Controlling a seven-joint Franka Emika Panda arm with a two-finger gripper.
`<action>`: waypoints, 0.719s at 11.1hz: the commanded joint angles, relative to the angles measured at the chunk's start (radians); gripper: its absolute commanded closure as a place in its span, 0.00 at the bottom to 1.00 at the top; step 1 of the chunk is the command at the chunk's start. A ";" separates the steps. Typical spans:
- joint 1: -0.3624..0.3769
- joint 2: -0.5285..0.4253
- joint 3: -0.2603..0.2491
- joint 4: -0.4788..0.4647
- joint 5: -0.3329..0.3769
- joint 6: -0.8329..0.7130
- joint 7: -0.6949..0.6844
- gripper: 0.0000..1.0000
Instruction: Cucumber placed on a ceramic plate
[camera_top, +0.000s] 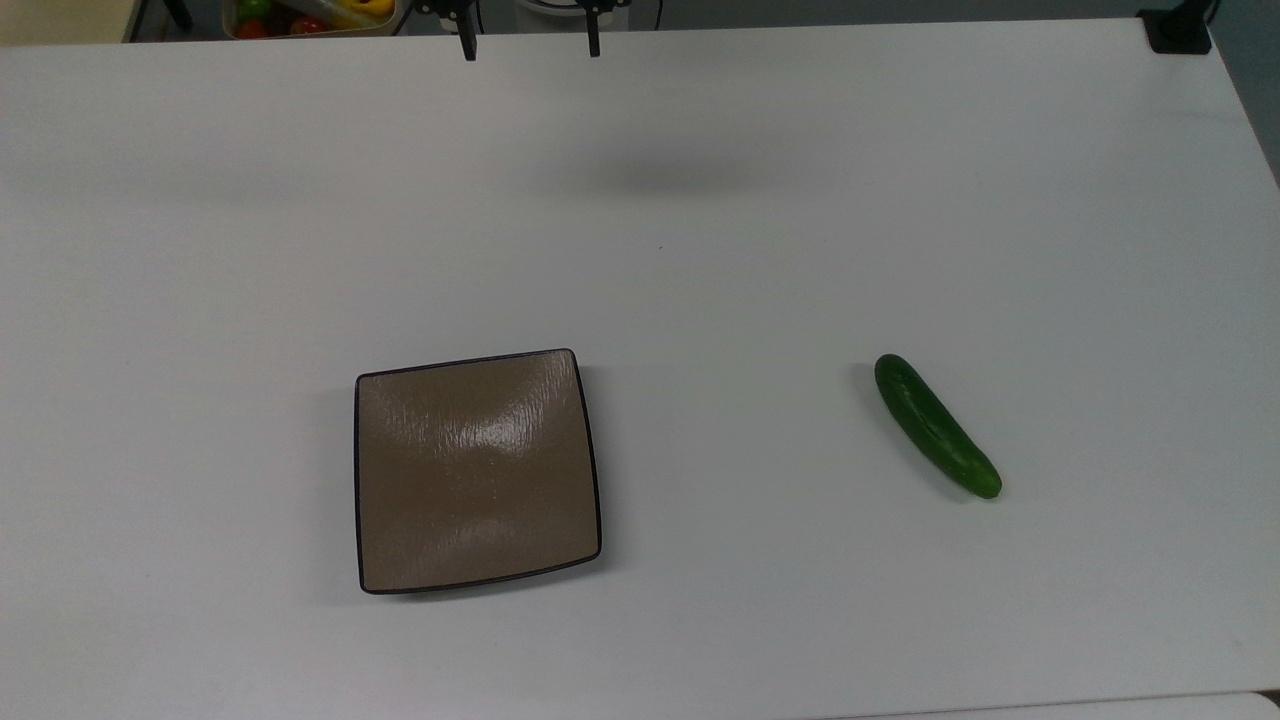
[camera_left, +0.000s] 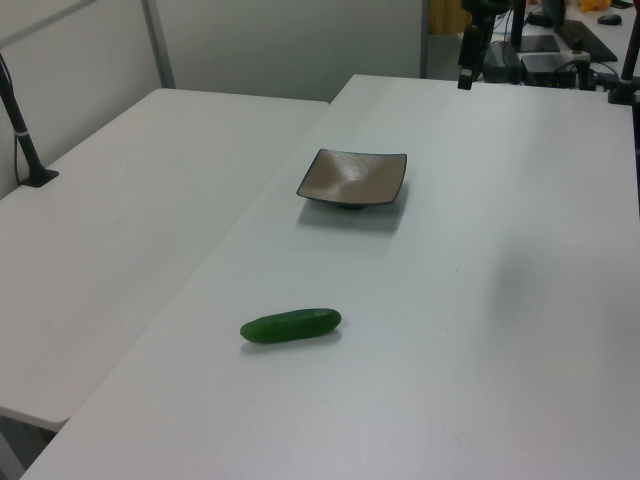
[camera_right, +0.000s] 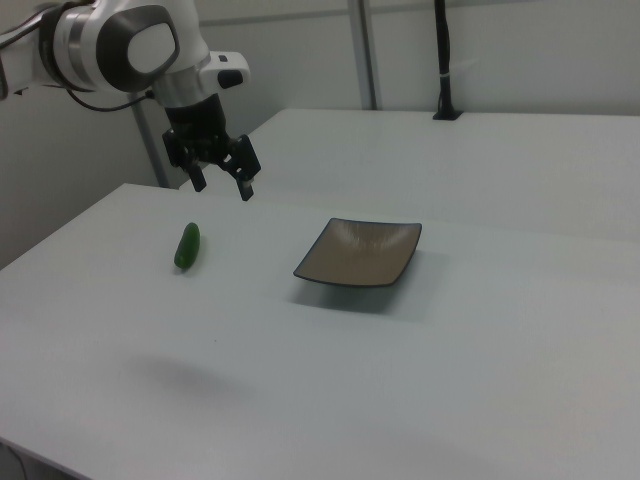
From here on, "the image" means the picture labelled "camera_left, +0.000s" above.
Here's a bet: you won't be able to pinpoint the grey pole cable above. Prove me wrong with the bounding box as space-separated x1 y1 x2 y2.
12 132 27 184

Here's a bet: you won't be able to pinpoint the grey electronics box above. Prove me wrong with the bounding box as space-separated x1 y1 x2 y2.
519 52 577 88

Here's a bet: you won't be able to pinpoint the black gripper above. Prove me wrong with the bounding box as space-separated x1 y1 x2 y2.
458 23 485 92

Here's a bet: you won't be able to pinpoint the green cucumber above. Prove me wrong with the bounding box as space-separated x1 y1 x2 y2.
239 307 343 346

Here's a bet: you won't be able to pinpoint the square brown ceramic plate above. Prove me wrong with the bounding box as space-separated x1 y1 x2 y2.
295 147 409 210

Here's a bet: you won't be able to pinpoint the black camera pole with base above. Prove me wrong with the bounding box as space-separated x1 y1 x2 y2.
0 52 60 189

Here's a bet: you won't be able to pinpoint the black clamped stand pole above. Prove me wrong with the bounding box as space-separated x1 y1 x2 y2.
607 29 640 106

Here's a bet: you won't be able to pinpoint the white bracket with black knob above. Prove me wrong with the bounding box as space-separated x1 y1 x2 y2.
569 37 592 92

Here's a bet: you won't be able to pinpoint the black keyboard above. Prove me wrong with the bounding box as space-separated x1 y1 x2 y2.
554 20 619 62

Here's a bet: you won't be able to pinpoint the black electronics box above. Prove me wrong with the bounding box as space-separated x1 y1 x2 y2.
481 40 522 84

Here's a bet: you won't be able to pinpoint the black desk cables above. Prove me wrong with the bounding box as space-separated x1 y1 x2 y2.
588 60 620 92

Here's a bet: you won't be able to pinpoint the black monitor stand pole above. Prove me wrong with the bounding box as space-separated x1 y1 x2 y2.
509 0 528 54

